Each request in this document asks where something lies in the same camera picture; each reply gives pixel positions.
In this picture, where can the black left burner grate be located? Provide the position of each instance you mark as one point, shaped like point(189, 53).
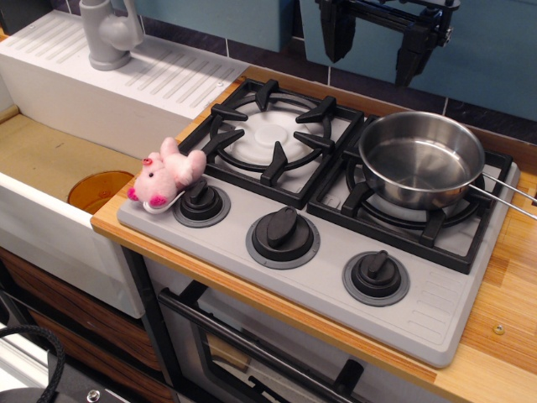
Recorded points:
point(267, 143)

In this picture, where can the orange sink drain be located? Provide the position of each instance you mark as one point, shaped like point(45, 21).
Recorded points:
point(94, 191)

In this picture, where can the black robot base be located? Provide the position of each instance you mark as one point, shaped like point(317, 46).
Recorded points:
point(67, 384)

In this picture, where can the grey toy stove top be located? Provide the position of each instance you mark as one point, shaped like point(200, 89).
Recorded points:
point(427, 324)

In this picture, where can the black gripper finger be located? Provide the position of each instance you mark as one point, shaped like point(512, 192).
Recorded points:
point(417, 46)
point(338, 26)

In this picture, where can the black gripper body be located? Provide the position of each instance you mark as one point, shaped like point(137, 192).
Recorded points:
point(399, 15)

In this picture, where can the white toy sink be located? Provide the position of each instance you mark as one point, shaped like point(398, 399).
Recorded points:
point(64, 120)

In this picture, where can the black left stove knob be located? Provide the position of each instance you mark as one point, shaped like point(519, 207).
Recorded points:
point(202, 206)

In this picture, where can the black stove knob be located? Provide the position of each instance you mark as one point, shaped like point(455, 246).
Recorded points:
point(376, 279)
point(283, 240)
point(202, 206)

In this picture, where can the black right burner grate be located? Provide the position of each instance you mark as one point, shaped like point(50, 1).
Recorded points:
point(451, 236)

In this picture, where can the stainless steel pan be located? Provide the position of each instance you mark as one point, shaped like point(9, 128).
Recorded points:
point(425, 161)

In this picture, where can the wooden drawer cabinet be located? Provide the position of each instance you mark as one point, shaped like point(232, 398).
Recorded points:
point(98, 339)

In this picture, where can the black burner grate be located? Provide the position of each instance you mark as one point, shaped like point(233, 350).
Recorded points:
point(451, 236)
point(267, 143)

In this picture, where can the black middle stove knob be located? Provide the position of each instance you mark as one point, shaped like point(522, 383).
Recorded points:
point(283, 240)

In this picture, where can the black oven door handle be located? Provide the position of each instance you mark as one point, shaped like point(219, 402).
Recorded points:
point(186, 305)

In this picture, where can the black right stove knob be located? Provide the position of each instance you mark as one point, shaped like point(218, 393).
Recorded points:
point(376, 279)

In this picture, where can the toy oven door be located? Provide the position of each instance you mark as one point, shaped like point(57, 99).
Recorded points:
point(249, 356)

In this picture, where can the grey toy faucet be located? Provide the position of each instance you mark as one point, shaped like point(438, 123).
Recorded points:
point(110, 38)

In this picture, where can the pink stuffed pig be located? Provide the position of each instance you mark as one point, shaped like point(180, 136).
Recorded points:
point(165, 174)

